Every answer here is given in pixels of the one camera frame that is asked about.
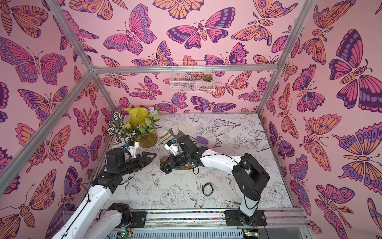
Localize purple pink garden trowel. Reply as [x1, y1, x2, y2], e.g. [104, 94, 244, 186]
[197, 136, 212, 149]

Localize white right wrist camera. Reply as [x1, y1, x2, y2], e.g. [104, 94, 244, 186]
[164, 140, 179, 155]

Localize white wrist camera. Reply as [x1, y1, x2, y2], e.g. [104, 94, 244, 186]
[164, 140, 179, 155]
[124, 141, 139, 159]

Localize white wire wall basket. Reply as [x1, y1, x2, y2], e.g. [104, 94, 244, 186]
[169, 60, 216, 94]

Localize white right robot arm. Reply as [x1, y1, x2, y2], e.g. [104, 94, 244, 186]
[160, 135, 270, 226]

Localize black round watch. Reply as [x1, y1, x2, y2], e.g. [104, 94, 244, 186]
[160, 162, 172, 174]

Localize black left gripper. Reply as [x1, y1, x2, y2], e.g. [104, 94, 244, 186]
[118, 152, 156, 177]

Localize wooden watch stand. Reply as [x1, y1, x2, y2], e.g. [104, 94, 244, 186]
[160, 155, 194, 170]

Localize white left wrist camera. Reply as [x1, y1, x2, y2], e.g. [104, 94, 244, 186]
[124, 141, 139, 159]

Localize small green succulent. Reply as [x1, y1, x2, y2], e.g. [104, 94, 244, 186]
[203, 74, 213, 81]

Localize thin black watch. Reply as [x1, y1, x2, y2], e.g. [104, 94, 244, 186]
[202, 182, 214, 197]

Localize potted plant yellow leaves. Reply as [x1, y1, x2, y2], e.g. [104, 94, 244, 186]
[107, 107, 161, 148]

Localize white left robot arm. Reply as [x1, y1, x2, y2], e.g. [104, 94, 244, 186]
[52, 147, 157, 239]

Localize cream grey gardening glove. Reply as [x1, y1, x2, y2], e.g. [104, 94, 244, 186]
[158, 121, 194, 143]

